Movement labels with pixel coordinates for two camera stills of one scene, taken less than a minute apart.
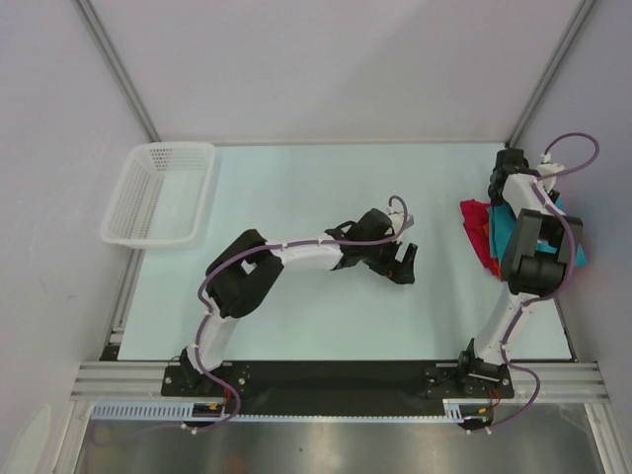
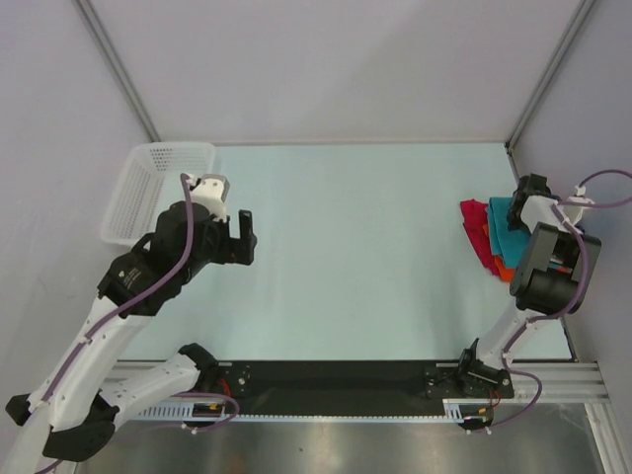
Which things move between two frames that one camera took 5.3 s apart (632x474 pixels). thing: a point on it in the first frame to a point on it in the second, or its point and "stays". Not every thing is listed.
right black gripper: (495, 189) to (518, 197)
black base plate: (320, 387) stays
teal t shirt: (502, 219) stays
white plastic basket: (164, 198) stays
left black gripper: (392, 269) to (235, 249)
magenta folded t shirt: (476, 216) stays
